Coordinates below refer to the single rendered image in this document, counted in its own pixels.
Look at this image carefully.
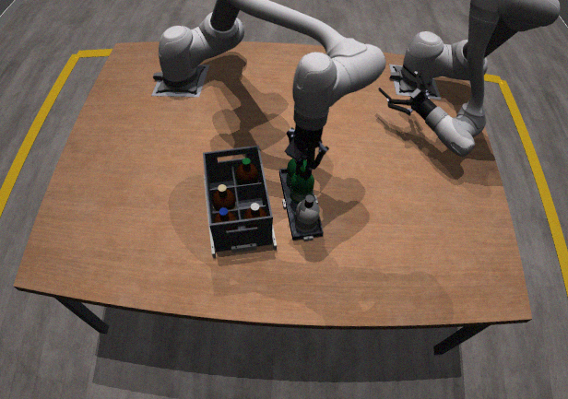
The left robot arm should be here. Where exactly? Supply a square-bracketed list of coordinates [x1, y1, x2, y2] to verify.
[390, 0, 560, 157]

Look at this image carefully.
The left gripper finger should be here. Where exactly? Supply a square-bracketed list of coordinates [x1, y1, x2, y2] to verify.
[378, 88, 414, 115]
[403, 64, 432, 97]

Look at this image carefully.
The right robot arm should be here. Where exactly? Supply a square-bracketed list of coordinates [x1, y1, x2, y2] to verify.
[153, 0, 385, 131]

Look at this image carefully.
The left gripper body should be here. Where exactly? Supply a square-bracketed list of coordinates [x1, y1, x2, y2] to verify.
[410, 94, 437, 120]

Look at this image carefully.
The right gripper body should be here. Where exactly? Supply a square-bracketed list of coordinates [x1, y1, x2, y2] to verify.
[294, 124, 323, 149]

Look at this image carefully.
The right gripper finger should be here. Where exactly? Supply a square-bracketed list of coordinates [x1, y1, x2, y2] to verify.
[287, 127, 303, 176]
[304, 141, 329, 181]

